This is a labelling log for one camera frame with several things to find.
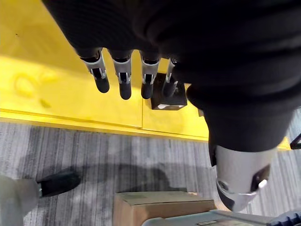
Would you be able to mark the yellow shelf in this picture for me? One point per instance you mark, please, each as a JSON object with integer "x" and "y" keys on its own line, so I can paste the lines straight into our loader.
{"x": 47, "y": 82}

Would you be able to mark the dark robot foot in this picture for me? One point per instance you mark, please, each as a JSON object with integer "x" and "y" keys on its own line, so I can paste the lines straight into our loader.
{"x": 58, "y": 183}

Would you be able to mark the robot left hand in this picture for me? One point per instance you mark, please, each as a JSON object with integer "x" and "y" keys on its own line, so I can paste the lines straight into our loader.
{"x": 211, "y": 47}

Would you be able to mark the black ribbed plastic housing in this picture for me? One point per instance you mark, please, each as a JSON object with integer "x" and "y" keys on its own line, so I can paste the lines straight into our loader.
{"x": 288, "y": 219}

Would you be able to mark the brown cardboard box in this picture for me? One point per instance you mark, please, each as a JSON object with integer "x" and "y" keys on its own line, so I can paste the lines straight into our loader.
{"x": 155, "y": 207}

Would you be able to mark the black square shelf post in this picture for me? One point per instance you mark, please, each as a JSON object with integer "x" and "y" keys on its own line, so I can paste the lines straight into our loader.
{"x": 169, "y": 103}

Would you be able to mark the black metal frame piece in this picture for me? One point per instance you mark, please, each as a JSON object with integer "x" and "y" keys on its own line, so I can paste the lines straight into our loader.
{"x": 296, "y": 141}

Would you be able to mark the grey plastic crate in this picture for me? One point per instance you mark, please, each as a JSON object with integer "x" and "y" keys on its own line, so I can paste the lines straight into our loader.
{"x": 211, "y": 219}

